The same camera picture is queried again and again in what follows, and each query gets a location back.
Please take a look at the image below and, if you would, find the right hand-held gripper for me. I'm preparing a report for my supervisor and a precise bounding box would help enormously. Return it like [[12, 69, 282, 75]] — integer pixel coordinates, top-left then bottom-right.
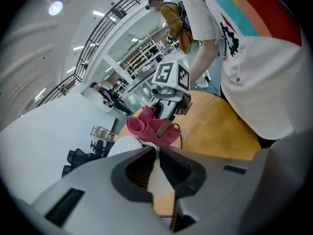
[[146, 60, 194, 138]]

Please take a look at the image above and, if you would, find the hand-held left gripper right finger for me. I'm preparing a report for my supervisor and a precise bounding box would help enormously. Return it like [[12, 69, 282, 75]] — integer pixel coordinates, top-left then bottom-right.
[[158, 130, 313, 235]]

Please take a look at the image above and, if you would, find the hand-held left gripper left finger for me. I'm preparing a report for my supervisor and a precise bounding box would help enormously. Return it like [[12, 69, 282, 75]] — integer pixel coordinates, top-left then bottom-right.
[[31, 145, 172, 235]]

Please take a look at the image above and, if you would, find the pink cloth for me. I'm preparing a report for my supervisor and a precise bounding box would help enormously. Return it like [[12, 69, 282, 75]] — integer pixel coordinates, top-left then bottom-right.
[[125, 104, 182, 147]]

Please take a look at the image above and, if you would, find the white kettle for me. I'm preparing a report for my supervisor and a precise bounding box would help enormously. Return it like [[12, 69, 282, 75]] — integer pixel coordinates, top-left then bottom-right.
[[107, 135, 157, 158]]

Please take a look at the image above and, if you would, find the person's right forearm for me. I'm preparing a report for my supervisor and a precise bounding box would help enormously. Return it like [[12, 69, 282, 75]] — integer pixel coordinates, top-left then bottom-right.
[[188, 38, 221, 86]]

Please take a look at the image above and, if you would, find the black office chair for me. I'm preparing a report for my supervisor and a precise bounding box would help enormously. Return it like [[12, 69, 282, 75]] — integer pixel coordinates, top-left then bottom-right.
[[89, 140, 106, 158], [67, 147, 103, 168]]

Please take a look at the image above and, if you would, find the wooden chair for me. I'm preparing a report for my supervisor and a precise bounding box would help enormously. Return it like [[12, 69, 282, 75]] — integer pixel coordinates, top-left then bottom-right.
[[89, 124, 116, 143]]

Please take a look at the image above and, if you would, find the wooden shelf rack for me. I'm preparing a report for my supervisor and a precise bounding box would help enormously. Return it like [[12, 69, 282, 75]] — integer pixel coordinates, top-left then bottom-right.
[[119, 32, 167, 78]]

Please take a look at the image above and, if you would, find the person's white printed shirt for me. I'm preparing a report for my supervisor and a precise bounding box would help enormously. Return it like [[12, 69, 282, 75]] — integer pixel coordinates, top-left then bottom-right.
[[178, 0, 309, 141]]

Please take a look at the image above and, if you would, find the black metal railing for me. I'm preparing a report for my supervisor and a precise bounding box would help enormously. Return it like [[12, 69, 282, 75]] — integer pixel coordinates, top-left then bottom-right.
[[36, 0, 175, 105]]

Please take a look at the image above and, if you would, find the round ceiling lamp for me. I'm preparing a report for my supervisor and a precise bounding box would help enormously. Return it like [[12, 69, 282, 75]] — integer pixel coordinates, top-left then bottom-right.
[[47, 0, 64, 17]]

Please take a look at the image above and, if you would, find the black cable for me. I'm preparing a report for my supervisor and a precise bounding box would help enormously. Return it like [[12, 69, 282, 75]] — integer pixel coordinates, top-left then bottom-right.
[[170, 122, 184, 149]]

